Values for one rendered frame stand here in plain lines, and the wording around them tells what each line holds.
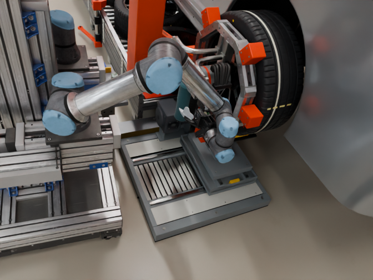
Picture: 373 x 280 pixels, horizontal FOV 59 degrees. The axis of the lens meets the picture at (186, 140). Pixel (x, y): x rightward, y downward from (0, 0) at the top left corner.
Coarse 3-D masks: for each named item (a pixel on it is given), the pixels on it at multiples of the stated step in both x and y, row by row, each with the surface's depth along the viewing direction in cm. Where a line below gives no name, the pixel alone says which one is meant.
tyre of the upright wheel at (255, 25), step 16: (224, 16) 171; (240, 16) 159; (272, 16) 162; (256, 32) 151; (272, 32) 155; (288, 32) 157; (272, 48) 151; (288, 48) 154; (256, 64) 154; (272, 64) 150; (288, 64) 154; (272, 80) 151; (288, 80) 155; (256, 96) 159; (272, 96) 154; (288, 96) 160; (272, 112) 161; (288, 112) 168; (240, 128) 177; (256, 128) 169; (272, 128) 180
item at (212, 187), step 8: (184, 136) 242; (184, 144) 237; (192, 152) 232; (192, 160) 229; (200, 160) 228; (200, 168) 220; (200, 176) 222; (208, 176) 220; (232, 176) 223; (240, 176) 223; (248, 176) 221; (256, 176) 224; (208, 184) 213; (216, 184) 214; (224, 184) 214; (232, 184) 217; (240, 184) 222; (208, 192) 215; (216, 192) 216
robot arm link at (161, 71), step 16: (160, 48) 107; (176, 48) 111; (144, 64) 105; (160, 64) 101; (176, 64) 104; (112, 80) 111; (128, 80) 108; (144, 80) 106; (160, 80) 104; (176, 80) 105; (64, 96) 116; (80, 96) 114; (96, 96) 112; (112, 96) 111; (128, 96) 112; (48, 112) 114; (64, 112) 114; (80, 112) 115; (96, 112) 118; (48, 128) 118; (64, 128) 117
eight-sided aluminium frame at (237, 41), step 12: (216, 24) 163; (228, 24) 162; (204, 36) 177; (228, 36) 157; (240, 36) 155; (204, 48) 189; (240, 48) 150; (192, 60) 196; (240, 60) 151; (240, 72) 153; (252, 72) 153; (240, 84) 154; (252, 84) 153; (240, 96) 156; (252, 96) 155; (240, 108) 158
